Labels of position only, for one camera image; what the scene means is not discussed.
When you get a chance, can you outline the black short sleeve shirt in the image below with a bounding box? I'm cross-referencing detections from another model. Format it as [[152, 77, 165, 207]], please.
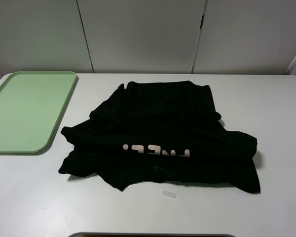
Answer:
[[59, 81, 260, 194]]

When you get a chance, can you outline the green plastic tray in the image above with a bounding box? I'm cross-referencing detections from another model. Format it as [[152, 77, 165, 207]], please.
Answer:
[[0, 72, 77, 154]]

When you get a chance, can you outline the clear tape front centre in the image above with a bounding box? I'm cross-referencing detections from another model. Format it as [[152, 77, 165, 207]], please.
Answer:
[[163, 191, 177, 198]]

